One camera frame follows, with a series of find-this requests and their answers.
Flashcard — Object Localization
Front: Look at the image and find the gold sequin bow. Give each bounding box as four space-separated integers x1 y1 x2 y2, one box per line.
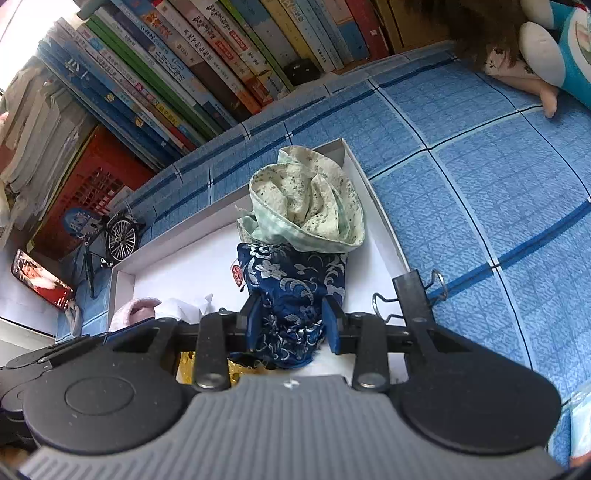
175 346 270 391

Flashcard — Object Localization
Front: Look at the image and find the pale pink knit sock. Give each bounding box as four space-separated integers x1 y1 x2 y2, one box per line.
108 298 161 332

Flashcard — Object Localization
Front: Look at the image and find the navy floral fabric pouch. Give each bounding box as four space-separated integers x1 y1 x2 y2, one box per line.
229 243 348 370

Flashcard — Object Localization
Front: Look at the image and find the green floral fabric pouch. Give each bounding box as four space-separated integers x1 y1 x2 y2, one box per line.
238 146 366 254

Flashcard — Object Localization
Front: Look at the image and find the black binder clip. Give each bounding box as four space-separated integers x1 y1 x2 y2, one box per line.
372 269 449 328

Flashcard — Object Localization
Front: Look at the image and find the white shallow cardboard box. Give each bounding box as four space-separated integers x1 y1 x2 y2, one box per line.
106 137 412 384

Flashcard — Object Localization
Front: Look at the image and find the miniature black bicycle model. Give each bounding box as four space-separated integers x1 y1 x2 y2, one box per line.
80 211 145 299

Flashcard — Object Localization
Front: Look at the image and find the smartphone with red screen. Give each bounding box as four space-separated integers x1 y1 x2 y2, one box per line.
11 249 74 311

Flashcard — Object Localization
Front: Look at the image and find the blue checkered tablecloth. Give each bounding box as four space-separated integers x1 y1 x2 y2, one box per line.
55 41 591 469

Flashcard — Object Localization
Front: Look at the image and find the red plastic basket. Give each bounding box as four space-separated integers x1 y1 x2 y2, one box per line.
30 125 154 260

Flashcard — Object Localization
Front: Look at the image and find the row of upright books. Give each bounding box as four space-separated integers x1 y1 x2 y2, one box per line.
38 1 421 177

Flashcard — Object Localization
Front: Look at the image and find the brown-haired doll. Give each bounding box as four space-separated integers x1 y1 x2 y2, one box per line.
405 0 559 118

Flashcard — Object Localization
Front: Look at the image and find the Doraemon plush toy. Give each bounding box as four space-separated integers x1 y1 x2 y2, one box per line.
519 0 591 107

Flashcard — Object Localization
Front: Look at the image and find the grey coiled strap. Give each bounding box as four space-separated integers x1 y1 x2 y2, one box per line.
64 299 84 338

